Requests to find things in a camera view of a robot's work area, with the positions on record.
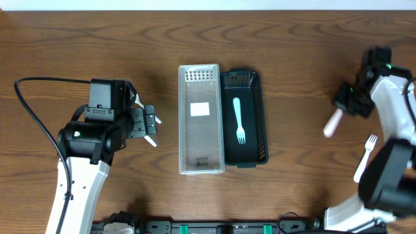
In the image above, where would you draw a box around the white plastic fork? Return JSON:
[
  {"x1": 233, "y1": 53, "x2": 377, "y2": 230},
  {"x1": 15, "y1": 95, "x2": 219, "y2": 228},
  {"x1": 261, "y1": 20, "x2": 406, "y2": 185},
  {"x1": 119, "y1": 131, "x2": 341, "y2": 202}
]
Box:
[
  {"x1": 233, "y1": 97, "x2": 246, "y2": 145},
  {"x1": 353, "y1": 134, "x2": 378, "y2": 183},
  {"x1": 323, "y1": 109, "x2": 343, "y2": 138}
]

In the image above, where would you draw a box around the white plastic fork top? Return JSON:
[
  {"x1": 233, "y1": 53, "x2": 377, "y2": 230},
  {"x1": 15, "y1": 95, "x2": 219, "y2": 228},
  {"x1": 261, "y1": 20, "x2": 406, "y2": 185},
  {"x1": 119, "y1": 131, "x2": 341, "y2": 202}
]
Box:
[{"x1": 233, "y1": 97, "x2": 246, "y2": 145}]

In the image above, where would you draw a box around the black plastic basket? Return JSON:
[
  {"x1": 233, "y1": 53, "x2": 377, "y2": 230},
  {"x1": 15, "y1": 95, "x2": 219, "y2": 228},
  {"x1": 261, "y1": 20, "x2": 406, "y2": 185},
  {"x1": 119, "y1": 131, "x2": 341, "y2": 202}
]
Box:
[{"x1": 220, "y1": 68, "x2": 269, "y2": 168}]

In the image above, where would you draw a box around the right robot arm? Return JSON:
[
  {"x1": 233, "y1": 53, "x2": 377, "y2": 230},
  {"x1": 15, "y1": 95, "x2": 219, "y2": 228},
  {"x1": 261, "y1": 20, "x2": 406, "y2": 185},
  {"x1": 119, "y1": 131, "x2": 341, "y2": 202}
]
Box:
[{"x1": 323, "y1": 75, "x2": 415, "y2": 233}]

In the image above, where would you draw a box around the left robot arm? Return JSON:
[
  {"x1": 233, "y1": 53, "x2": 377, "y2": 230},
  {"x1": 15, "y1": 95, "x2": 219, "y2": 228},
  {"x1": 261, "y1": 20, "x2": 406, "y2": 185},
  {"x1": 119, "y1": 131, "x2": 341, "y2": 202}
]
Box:
[{"x1": 46, "y1": 105, "x2": 160, "y2": 233}]

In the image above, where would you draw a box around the white plastic spoon upper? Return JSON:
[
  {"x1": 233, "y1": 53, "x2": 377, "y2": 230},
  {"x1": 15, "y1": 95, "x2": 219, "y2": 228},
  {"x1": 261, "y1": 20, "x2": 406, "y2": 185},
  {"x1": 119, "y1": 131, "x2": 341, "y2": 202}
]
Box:
[{"x1": 135, "y1": 94, "x2": 162, "y2": 124}]

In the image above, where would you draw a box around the white plastic spoon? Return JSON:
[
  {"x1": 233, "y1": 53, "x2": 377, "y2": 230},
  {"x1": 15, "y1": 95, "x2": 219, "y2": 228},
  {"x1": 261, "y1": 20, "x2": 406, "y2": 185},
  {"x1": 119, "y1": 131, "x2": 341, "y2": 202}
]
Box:
[
  {"x1": 144, "y1": 135, "x2": 157, "y2": 147},
  {"x1": 135, "y1": 94, "x2": 162, "y2": 124}
]

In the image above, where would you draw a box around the white plastic spoon middle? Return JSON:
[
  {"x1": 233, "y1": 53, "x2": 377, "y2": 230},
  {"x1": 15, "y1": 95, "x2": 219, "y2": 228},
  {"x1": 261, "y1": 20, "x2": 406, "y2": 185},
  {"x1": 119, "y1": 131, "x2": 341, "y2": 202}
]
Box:
[{"x1": 144, "y1": 135, "x2": 157, "y2": 147}]

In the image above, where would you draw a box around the clear plastic basket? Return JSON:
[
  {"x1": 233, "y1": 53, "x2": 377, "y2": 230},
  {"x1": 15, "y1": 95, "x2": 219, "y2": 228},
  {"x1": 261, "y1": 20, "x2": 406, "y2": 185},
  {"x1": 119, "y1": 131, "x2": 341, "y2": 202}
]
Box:
[{"x1": 178, "y1": 64, "x2": 225, "y2": 176}]

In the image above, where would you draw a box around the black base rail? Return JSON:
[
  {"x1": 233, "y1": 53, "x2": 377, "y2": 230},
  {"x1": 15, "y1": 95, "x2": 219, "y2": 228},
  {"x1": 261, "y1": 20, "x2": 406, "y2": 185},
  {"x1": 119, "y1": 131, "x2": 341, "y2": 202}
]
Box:
[{"x1": 90, "y1": 211, "x2": 389, "y2": 234}]

